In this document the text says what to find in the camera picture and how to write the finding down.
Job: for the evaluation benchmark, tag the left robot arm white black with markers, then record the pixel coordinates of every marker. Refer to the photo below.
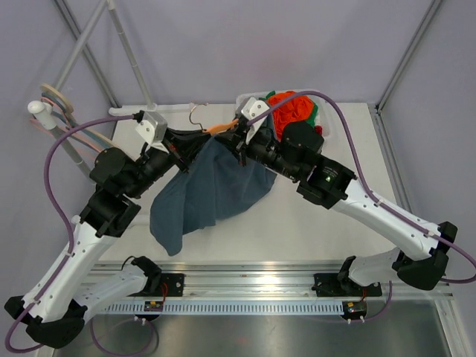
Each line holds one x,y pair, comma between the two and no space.
55,310

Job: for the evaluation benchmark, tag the green t shirt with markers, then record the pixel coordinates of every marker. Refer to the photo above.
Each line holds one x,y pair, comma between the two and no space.
316,115

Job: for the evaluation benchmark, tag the beige hanger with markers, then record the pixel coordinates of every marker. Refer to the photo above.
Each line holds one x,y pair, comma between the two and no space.
56,94

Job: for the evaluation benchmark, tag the blue hanger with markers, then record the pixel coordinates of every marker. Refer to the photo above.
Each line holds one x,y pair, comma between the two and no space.
89,137

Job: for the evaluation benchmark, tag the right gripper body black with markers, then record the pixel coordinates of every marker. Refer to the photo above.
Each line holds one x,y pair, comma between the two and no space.
256,148

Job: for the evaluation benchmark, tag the white plastic basket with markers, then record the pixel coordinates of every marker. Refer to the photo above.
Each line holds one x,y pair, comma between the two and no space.
310,109

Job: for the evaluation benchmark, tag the orange hanger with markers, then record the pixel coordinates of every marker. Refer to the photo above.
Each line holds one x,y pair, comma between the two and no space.
212,118

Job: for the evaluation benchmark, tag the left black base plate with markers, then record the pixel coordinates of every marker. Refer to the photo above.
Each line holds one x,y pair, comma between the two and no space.
171,285

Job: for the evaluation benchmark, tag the white t shirt red print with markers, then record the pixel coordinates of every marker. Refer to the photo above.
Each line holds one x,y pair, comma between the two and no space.
320,130

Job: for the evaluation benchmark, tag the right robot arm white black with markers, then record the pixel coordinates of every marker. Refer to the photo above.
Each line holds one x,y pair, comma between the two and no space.
418,258

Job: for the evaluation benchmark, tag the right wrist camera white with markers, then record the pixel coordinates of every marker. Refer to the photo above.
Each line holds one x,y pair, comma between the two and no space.
249,110

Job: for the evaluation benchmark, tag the white slotted cable duct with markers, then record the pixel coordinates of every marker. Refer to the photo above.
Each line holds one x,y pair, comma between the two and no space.
222,307

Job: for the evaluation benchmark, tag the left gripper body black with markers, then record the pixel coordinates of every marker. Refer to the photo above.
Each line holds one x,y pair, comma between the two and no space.
174,155

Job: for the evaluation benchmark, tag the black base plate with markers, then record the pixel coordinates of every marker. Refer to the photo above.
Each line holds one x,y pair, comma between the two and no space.
327,285
171,285

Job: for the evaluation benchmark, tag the orange t shirt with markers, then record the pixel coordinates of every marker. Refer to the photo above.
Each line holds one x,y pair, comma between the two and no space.
292,106

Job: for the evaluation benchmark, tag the blue grey t shirt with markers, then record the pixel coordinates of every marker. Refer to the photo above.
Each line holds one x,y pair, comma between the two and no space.
215,188

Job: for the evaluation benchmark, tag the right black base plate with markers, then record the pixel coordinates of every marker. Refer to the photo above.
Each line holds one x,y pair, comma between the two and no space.
327,285

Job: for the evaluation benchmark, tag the aluminium mounting rail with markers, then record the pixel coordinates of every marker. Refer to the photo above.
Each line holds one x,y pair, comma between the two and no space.
258,281

